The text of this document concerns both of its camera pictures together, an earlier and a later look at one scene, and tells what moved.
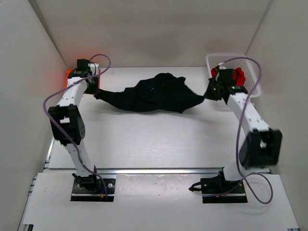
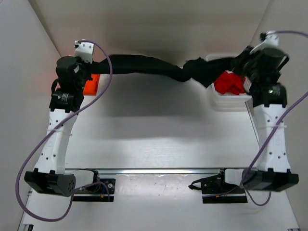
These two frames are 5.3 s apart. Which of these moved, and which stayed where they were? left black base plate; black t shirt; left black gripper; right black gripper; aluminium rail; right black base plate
Moved: right black gripper; black t shirt; left black gripper
Stayed: left black base plate; aluminium rail; right black base plate
